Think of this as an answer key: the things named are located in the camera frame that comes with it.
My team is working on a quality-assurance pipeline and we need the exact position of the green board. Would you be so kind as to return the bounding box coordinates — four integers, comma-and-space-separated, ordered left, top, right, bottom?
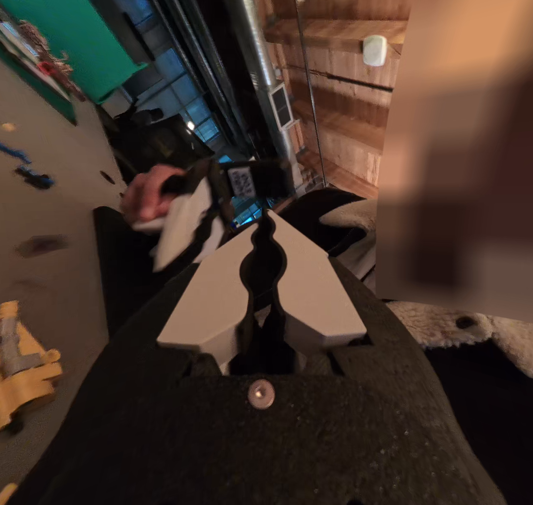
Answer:
0, 0, 148, 106

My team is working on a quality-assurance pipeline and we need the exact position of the black pipe bundle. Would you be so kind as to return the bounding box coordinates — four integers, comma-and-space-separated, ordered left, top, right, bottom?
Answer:
137, 0, 255, 158

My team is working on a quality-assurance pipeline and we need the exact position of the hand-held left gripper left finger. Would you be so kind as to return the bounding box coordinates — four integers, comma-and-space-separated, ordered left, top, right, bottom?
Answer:
157, 220, 261, 374

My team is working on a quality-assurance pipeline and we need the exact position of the small coloured brick model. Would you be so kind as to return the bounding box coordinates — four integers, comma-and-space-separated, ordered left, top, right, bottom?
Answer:
17, 19, 86, 99

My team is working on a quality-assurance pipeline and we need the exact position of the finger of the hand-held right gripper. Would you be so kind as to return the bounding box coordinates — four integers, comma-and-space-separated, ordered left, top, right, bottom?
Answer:
150, 177, 215, 272
193, 215, 227, 265

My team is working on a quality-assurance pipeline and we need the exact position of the pile of coloured brick pins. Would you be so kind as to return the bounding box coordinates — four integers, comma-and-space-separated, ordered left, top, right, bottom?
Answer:
0, 122, 57, 191

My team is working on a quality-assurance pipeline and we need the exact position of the green printed booklet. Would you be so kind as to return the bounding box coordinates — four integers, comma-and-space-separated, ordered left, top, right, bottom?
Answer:
0, 22, 79, 127

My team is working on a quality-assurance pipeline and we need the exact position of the white vent grille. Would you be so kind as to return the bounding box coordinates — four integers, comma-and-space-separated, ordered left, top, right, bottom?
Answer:
268, 81, 301, 133

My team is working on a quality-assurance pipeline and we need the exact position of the person's right hand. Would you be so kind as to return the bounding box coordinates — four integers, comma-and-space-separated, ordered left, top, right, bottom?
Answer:
120, 165, 188, 224

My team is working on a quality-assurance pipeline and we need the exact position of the white ceiling speaker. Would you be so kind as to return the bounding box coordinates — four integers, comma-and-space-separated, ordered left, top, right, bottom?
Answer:
361, 34, 389, 67

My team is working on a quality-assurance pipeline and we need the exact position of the small yellow brick subassembly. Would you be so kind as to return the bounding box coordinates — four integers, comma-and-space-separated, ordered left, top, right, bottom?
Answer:
0, 300, 64, 433

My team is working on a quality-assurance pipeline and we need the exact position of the silver air duct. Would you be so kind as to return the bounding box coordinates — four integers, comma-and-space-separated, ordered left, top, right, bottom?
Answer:
223, 0, 294, 164

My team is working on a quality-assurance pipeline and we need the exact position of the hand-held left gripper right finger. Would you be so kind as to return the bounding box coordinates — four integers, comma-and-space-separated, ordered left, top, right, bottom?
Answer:
266, 209, 368, 369

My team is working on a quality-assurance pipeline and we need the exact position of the large glass partition window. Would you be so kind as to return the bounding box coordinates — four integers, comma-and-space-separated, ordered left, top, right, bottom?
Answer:
89, 0, 238, 160

